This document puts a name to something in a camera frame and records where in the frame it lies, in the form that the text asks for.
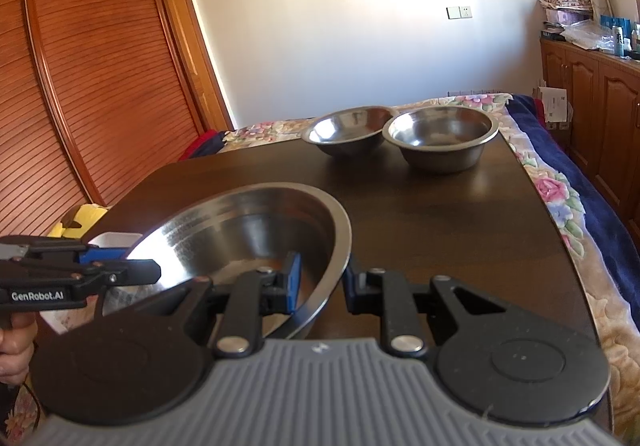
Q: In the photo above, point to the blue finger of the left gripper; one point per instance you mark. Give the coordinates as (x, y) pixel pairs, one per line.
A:
(102, 254)

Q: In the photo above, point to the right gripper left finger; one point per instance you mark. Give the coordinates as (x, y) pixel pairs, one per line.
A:
(258, 293)

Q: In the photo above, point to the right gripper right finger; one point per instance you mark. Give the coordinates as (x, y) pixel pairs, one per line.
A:
(397, 303)

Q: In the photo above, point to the floral white tray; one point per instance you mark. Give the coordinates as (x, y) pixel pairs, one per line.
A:
(92, 290)

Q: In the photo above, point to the large steel bowl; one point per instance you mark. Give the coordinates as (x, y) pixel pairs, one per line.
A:
(248, 228)

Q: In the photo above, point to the person's left hand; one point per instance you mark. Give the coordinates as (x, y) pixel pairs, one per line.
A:
(17, 347)

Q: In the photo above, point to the yellow black plush toy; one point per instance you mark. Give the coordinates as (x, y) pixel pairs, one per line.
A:
(77, 221)

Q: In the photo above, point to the red folded blanket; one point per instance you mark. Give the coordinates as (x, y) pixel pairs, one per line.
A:
(209, 143)

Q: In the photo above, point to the right small steel bowl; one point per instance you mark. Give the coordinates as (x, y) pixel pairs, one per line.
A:
(441, 139)

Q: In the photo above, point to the far steel bowl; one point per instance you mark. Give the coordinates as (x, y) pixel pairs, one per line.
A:
(351, 132)

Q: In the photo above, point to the wooden louvered wardrobe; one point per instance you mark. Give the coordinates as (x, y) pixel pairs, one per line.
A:
(95, 96)

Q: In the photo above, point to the floral bed blanket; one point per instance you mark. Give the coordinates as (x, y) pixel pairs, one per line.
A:
(600, 247)

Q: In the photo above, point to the white paper box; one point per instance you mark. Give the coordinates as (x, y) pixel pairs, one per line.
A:
(553, 104)

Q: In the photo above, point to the wooden side cabinet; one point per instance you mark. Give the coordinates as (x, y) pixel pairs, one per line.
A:
(604, 131)

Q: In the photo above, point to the clutter pile on cabinet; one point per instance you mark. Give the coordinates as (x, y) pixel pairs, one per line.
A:
(561, 14)

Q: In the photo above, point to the white wall switch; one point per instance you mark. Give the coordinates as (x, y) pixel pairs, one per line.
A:
(457, 13)

